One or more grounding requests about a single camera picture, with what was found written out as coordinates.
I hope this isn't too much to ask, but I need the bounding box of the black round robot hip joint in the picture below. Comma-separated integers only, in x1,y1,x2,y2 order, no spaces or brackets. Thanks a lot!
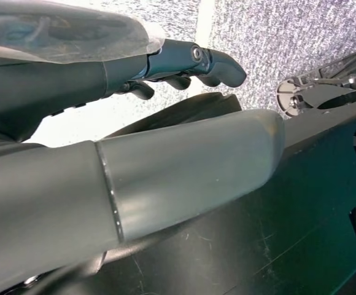
104,92,243,140

